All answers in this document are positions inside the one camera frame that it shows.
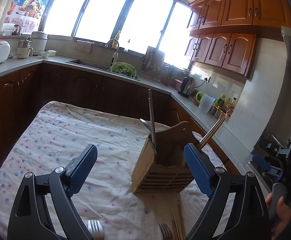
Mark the plain steel chopstick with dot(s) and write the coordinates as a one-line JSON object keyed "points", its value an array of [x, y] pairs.
{"points": [[210, 133], [215, 132]]}

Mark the dark metal pot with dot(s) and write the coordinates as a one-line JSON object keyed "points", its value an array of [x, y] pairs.
{"points": [[17, 30]]}

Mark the small white bowls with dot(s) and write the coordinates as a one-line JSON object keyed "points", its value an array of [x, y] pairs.
{"points": [[48, 53]]}

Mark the white plastic jug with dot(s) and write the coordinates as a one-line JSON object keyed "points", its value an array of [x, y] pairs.
{"points": [[206, 103]]}

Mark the green plastic container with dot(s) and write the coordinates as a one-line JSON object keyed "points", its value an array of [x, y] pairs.
{"points": [[199, 98]]}

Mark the row of spice jars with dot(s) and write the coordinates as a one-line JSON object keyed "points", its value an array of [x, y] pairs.
{"points": [[219, 113]]}

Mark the wooden chopstick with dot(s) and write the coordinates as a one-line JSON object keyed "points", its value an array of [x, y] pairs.
{"points": [[182, 220]]}

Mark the wooden upper cabinets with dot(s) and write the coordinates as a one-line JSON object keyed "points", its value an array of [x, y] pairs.
{"points": [[235, 30]]}

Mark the white dish towel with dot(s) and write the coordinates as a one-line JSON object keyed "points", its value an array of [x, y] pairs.
{"points": [[84, 46]]}

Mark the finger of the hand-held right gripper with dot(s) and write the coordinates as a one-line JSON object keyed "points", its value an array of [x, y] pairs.
{"points": [[274, 173], [260, 162]]}

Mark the dark chopstick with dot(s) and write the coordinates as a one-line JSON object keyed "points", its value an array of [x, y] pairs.
{"points": [[176, 227]]}

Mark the green label oil bottle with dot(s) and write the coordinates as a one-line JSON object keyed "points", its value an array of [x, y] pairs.
{"points": [[220, 102]]}

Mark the large kitchen window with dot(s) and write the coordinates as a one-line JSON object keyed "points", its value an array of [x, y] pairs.
{"points": [[105, 12]]}

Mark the grey kitchen countertop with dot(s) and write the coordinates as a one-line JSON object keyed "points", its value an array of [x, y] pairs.
{"points": [[10, 66]]}

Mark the dark wooden lower cabinets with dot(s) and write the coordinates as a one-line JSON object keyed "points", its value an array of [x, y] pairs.
{"points": [[85, 90]]}

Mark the steel fork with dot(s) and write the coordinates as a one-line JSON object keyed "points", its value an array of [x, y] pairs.
{"points": [[166, 232], [95, 228]]}

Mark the white steamer pot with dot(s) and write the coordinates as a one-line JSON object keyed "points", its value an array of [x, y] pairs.
{"points": [[39, 42]]}

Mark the dark electric kettle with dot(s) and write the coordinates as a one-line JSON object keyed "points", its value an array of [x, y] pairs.
{"points": [[186, 87]]}

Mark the white storage box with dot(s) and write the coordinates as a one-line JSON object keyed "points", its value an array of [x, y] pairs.
{"points": [[8, 29]]}

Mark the dark sauce bottle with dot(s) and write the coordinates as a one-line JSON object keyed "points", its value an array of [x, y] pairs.
{"points": [[231, 107]]}

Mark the white floral tablecloth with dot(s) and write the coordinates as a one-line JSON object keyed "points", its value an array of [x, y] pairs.
{"points": [[60, 142]]}

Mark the dish drying rack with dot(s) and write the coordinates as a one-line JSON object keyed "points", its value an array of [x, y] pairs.
{"points": [[151, 60]]}

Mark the countertop tool holder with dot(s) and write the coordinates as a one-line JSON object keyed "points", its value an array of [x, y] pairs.
{"points": [[170, 74]]}

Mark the steel kitchen sink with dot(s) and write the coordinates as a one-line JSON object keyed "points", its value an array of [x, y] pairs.
{"points": [[90, 63]]}

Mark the small clear bottle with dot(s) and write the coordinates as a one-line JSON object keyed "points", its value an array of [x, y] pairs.
{"points": [[127, 46]]}

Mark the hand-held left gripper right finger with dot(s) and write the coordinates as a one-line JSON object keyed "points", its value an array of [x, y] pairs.
{"points": [[198, 170]]}

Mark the green colander with vegetables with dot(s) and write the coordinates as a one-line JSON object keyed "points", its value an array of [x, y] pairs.
{"points": [[124, 69]]}

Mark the tropical fruit wall poster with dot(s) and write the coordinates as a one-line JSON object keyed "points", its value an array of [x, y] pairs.
{"points": [[30, 2]]}

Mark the white blender jug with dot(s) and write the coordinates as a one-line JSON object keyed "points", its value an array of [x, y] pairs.
{"points": [[24, 50]]}

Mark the yellow soap bottle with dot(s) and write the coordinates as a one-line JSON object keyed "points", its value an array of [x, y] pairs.
{"points": [[115, 42]]}

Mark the curved steel faucet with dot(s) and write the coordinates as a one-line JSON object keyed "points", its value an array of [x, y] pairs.
{"points": [[115, 52]]}

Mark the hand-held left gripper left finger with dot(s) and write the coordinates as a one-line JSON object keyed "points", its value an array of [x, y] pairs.
{"points": [[81, 170]]}

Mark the person's right hand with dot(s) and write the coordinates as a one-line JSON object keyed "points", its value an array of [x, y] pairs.
{"points": [[284, 212]]}

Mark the white wall socket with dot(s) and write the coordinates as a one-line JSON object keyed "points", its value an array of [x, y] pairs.
{"points": [[206, 77]]}

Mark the wooden utensil holder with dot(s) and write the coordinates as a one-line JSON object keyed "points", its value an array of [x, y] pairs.
{"points": [[145, 165]]}

